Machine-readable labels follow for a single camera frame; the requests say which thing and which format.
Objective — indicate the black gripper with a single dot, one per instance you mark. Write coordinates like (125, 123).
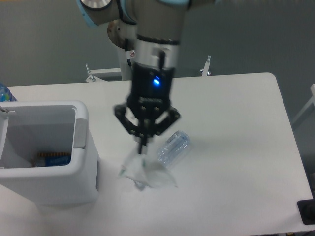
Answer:
(149, 99)

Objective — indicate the clear crushed plastic bottle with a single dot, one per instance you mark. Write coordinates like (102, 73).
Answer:
(175, 148)

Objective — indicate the white plastic wrapper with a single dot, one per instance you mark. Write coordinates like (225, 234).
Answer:
(146, 171)

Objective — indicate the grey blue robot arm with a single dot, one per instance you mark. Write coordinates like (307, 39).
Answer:
(159, 29)

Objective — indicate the white trash can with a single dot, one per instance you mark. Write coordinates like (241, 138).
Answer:
(27, 128)

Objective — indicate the blue snack package in bin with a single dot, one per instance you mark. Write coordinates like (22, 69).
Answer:
(50, 159)

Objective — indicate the blue water bottle at edge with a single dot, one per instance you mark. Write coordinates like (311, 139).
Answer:
(5, 94)

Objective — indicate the white furniture piece at right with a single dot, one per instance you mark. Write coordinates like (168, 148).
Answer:
(305, 111)

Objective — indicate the black device at table corner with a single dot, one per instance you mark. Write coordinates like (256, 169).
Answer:
(307, 211)

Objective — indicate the white metal base frame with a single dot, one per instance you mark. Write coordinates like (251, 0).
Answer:
(114, 74)

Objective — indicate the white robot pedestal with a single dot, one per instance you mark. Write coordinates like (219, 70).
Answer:
(123, 37)

